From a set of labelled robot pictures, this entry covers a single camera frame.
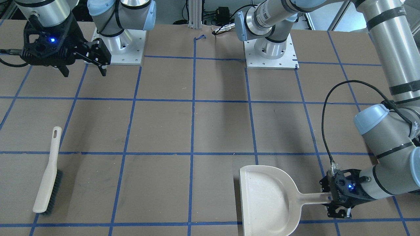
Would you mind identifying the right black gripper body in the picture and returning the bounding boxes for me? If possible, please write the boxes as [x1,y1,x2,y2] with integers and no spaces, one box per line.
[20,13,89,68]

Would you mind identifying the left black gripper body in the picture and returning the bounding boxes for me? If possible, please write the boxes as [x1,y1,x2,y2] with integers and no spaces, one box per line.
[322,169,365,208]

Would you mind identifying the beige plastic dustpan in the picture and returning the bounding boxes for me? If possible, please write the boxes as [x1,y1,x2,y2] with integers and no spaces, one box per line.
[240,165,332,236]

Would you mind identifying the white hand brush black bristles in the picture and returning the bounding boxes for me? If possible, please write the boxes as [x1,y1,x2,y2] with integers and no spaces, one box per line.
[32,127,63,215]

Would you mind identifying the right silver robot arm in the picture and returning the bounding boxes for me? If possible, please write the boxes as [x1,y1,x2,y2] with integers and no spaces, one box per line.
[3,0,157,77]

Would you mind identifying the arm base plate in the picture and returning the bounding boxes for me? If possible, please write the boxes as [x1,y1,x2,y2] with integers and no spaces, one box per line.
[243,34,300,70]
[92,29,148,66]

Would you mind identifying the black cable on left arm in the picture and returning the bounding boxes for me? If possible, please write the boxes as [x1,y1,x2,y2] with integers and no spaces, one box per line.
[322,80,414,171]

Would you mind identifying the aluminium frame post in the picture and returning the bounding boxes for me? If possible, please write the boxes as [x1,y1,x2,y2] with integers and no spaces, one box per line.
[187,0,203,31]

